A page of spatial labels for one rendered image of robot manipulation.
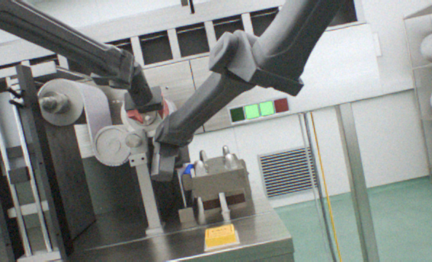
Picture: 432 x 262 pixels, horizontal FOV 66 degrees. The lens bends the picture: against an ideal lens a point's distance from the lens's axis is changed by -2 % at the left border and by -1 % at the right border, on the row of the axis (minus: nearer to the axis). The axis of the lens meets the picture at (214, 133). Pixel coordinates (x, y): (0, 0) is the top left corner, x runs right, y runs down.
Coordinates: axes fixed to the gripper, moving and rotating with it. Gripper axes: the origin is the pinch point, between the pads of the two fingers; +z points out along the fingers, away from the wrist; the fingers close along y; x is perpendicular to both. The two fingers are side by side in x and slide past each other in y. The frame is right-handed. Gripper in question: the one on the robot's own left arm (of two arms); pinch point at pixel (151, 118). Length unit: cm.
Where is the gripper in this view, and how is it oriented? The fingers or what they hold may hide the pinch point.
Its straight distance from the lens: 99.9
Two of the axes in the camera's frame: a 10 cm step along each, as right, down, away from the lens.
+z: 1.3, 5.8, 8.0
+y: 9.8, -2.0, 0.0
